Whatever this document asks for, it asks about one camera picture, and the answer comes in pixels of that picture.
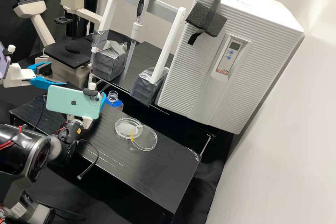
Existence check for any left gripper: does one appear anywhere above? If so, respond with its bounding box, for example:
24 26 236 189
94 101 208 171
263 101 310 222
2 61 67 91

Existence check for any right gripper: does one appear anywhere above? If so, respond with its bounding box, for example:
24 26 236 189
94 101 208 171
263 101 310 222
66 92 109 130

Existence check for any blue bottle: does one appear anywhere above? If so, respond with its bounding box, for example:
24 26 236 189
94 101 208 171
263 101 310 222
105 90 124 112

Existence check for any petri dish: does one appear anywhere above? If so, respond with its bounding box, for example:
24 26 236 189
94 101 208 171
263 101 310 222
114 117 144 139

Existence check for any grey taped block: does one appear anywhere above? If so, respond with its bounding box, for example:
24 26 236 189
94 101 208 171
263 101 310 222
90 29 127 82
129 67 169 107

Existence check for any cream microscope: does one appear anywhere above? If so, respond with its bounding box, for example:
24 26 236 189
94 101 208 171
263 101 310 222
12 0 103 89

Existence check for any black platform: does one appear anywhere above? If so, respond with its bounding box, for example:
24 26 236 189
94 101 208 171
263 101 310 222
9 94 202 216
91 41 216 158

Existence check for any petri dish lid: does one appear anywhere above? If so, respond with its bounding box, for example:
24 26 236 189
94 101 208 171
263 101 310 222
129 125 158 152

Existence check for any white pipette stand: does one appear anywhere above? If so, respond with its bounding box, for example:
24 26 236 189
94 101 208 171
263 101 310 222
90 0 187 83

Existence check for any pipette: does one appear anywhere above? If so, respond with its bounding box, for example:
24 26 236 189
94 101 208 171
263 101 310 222
122 0 154 82

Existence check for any incubator door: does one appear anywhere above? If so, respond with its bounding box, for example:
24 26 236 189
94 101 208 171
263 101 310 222
155 0 307 135

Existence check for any right wrist camera phone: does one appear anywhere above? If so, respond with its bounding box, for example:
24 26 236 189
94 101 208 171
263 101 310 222
45 82 103 121

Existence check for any wrist camera phone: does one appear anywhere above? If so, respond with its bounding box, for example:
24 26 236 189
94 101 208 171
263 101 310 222
0 41 15 81
45 82 103 121

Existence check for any left wrist camera phone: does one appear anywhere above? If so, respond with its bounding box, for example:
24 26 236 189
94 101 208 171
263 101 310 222
0 41 15 81

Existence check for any black cable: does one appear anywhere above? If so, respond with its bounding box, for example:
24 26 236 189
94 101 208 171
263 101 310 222
75 139 100 180
33 96 48 130

